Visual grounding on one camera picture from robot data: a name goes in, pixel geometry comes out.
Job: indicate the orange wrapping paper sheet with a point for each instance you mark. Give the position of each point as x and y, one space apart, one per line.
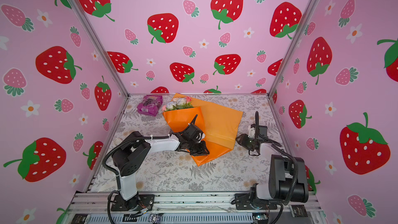
219 123

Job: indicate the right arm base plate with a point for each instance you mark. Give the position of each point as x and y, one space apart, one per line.
250 202

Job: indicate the pink fake rose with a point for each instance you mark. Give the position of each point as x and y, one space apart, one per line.
188 99

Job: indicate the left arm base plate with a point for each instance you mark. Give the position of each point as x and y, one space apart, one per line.
137 203

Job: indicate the purple snack packet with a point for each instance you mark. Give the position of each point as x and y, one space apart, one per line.
150 105

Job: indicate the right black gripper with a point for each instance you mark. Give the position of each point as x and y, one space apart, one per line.
242 140

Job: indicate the aluminium frame rail base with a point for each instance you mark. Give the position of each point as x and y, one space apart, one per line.
192 208

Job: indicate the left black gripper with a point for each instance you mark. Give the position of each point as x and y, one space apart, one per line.
202 150

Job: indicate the white fake rose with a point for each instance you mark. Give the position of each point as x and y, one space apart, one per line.
170 106

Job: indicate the pale fake flower stem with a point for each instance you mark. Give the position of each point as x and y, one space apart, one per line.
186 106

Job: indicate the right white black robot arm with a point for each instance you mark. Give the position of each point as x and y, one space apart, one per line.
287 181

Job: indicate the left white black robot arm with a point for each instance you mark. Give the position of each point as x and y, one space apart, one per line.
125 159

